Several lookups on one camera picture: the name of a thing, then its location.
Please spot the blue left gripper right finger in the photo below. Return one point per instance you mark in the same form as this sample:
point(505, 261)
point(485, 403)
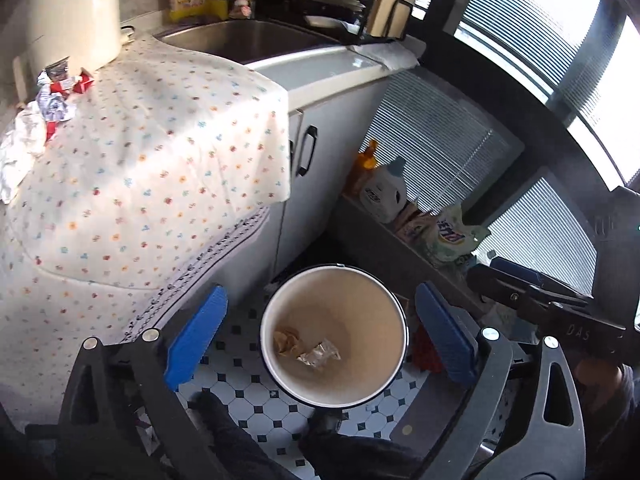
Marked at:
point(456, 348)

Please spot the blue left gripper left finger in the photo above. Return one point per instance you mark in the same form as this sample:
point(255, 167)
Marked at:
point(189, 345)

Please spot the red paper carton trash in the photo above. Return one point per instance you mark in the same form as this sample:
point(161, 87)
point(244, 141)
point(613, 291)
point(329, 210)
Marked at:
point(65, 84)

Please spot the brown crumpled paper trash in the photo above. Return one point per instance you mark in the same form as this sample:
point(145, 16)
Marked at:
point(287, 342)

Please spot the white round trash bin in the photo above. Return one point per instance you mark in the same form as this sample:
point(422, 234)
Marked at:
point(356, 312)

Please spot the person's right hand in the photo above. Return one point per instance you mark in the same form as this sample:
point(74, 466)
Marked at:
point(605, 390)

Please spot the green detergent refill pouch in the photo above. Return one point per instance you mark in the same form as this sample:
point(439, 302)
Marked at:
point(450, 238)

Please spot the clear crumpled plastic wrapper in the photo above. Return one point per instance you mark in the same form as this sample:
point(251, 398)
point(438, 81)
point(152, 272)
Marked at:
point(320, 355)

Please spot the white detergent jug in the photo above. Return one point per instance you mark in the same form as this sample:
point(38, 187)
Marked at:
point(384, 194)

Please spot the floral white tablecloth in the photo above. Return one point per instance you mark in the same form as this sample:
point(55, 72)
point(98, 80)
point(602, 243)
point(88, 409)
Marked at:
point(169, 151)

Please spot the orange spray bottle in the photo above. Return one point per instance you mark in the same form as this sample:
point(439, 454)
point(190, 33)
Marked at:
point(364, 163)

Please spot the white crumpled tissue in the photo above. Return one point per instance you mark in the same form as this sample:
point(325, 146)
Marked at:
point(21, 145)

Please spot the crumpled silver foil wrapper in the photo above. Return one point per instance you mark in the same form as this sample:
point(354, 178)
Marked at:
point(52, 104)

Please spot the white folded dish cloth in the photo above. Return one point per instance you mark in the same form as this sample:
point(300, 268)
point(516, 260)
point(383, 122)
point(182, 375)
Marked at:
point(394, 55)

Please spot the stainless steel sink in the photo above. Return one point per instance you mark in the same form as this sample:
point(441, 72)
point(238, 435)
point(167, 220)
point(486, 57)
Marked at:
point(245, 41)

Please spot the pink small figurine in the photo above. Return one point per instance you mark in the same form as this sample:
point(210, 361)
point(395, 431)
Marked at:
point(241, 10)

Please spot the white cabinet with black handles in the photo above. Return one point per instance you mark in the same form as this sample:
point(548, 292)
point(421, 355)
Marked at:
point(334, 94)

